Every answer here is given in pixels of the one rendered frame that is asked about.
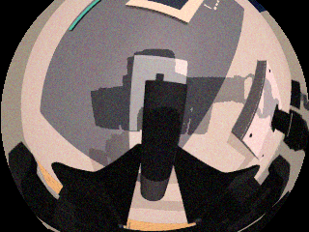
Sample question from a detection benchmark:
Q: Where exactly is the peach square tile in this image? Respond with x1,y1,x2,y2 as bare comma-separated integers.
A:
125,0,202,24

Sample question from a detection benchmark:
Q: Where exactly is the small teal trowel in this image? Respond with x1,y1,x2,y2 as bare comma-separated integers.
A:
69,0,101,31

